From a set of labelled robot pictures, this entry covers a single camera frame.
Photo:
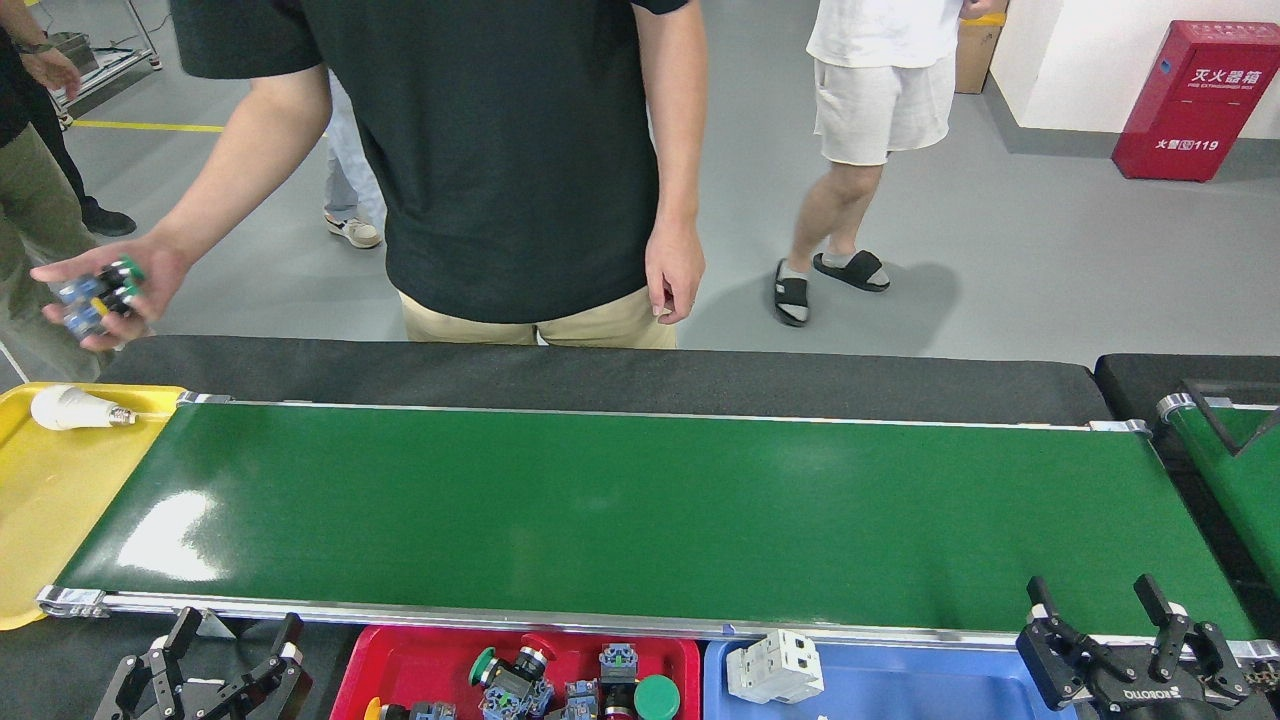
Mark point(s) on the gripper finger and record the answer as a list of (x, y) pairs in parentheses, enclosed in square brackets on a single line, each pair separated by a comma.
[(292, 685), (1055, 665), (140, 685), (1215, 660)]

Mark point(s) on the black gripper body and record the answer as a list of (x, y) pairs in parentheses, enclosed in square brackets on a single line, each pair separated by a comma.
[(195, 714), (1180, 705)]

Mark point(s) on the person's right forearm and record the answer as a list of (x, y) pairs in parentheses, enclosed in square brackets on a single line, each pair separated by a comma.
[(240, 170)]

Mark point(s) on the person's left forearm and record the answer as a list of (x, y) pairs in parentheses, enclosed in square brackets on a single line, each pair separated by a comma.
[(672, 150)]

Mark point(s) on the short green conveyor belt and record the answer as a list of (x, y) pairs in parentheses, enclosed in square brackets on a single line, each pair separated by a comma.
[(1245, 490)]

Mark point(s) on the yellow plastic tray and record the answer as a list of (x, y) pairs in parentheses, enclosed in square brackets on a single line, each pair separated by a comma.
[(60, 500)]

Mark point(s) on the long green conveyor belt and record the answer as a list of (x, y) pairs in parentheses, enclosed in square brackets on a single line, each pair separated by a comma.
[(640, 510)]

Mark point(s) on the person's right hand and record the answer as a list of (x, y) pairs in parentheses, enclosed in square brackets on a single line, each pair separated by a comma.
[(165, 275)]

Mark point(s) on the person's left hand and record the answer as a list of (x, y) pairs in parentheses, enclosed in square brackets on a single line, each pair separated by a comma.
[(675, 270)]

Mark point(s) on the person's hand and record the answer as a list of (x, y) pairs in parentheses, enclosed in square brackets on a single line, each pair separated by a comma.
[(58, 72)]

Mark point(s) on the red plastic bin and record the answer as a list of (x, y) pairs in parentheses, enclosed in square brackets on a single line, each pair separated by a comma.
[(420, 670)]

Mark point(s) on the blue plastic bin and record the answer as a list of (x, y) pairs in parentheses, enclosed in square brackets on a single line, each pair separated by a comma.
[(900, 690)]

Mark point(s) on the white light bulb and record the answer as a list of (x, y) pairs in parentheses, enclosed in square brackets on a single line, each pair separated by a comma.
[(65, 408)]

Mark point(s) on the red fire extinguisher box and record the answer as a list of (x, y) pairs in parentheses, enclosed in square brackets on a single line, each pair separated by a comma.
[(1200, 110)]

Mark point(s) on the brown cardboard box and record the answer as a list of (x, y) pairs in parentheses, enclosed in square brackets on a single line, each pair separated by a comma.
[(978, 55)]

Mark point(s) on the silver metal rack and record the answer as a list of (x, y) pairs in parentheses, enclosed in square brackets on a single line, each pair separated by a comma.
[(148, 40)]

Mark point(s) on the black conveyor guide frame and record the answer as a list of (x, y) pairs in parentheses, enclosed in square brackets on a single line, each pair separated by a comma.
[(1198, 388)]

